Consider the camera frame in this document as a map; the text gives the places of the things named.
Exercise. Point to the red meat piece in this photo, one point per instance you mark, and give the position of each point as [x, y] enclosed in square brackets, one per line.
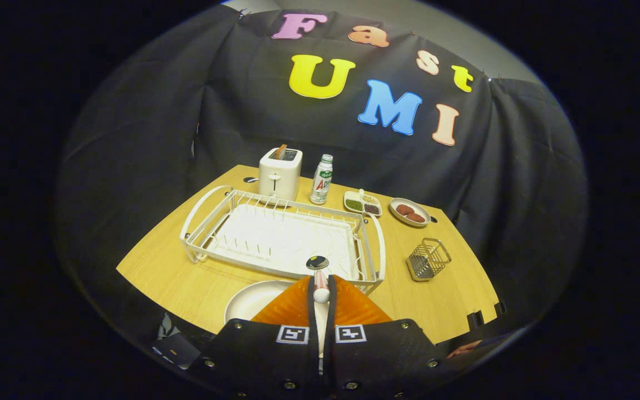
[405, 209]
[416, 218]

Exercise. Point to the grey plate with meat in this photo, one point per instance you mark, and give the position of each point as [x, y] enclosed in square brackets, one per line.
[423, 210]

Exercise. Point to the white round plate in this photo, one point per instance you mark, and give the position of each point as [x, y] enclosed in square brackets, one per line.
[253, 300]

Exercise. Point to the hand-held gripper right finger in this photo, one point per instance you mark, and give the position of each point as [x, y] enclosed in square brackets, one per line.
[386, 361]

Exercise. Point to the white divided dish with beans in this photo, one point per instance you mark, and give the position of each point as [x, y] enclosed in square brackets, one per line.
[362, 203]

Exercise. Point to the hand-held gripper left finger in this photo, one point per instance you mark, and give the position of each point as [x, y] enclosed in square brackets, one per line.
[259, 361]

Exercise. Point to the brown bread slice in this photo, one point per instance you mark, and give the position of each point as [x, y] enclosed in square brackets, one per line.
[280, 151]

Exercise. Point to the black backdrop cloth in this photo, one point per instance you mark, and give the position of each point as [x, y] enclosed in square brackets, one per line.
[159, 111]

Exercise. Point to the white toaster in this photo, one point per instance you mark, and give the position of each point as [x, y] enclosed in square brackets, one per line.
[279, 178]

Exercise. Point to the white green-label drink bottle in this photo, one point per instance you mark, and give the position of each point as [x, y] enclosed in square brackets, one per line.
[321, 180]

